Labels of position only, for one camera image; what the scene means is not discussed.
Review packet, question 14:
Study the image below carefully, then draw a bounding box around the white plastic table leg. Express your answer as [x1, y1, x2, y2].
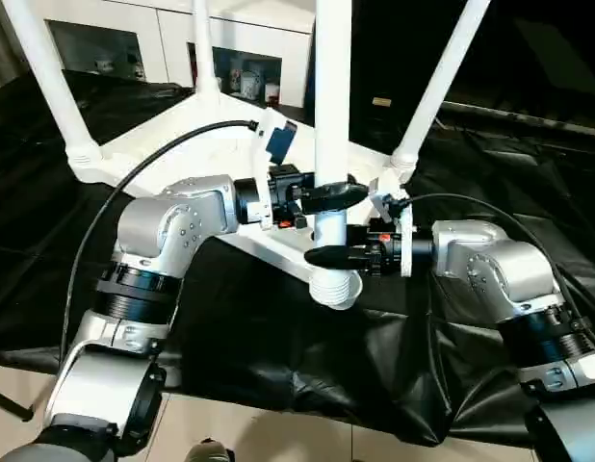
[3, 0, 105, 169]
[191, 0, 222, 100]
[388, 0, 495, 169]
[309, 0, 364, 309]

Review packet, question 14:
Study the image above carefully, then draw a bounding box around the white plastic table top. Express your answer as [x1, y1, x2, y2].
[65, 90, 420, 312]

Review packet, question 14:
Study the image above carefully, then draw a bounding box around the black plastic mat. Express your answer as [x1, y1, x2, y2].
[0, 69, 595, 447]

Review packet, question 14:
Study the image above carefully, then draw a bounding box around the long dark metal rod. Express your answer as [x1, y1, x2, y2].
[441, 100, 595, 141]

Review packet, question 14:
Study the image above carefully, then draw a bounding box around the white cabinet with glass doors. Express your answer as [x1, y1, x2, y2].
[41, 0, 314, 107]

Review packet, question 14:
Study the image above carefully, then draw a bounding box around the grey robot body part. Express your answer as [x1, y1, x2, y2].
[187, 436, 237, 462]

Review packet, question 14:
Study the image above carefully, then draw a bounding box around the black stand leg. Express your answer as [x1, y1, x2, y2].
[0, 384, 35, 423]

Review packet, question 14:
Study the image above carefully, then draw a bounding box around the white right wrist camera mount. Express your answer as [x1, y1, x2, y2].
[367, 175, 419, 279]

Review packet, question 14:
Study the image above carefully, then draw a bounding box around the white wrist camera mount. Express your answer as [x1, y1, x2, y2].
[246, 108, 298, 232]
[367, 175, 419, 279]

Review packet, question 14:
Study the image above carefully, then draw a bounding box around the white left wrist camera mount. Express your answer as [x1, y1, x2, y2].
[246, 108, 298, 232]

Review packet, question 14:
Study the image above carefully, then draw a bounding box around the black left wrist camera cable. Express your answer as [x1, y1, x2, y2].
[59, 118, 260, 357]

